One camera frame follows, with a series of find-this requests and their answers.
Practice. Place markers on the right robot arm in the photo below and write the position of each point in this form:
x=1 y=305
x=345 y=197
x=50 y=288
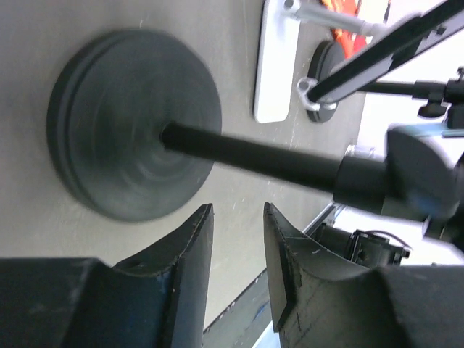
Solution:
x=370 y=249

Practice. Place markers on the black round phone stand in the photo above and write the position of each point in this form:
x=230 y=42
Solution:
x=330 y=53

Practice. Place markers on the black phone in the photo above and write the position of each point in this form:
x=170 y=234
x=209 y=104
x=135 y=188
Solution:
x=405 y=42

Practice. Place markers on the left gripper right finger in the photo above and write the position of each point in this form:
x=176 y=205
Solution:
x=319 y=299

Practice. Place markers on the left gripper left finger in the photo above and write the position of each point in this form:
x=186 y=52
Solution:
x=155 y=298

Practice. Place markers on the white folding phone stand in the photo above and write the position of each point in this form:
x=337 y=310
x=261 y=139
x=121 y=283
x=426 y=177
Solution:
x=278 y=48

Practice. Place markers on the black camera stand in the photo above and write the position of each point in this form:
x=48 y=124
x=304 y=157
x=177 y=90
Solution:
x=134 y=127

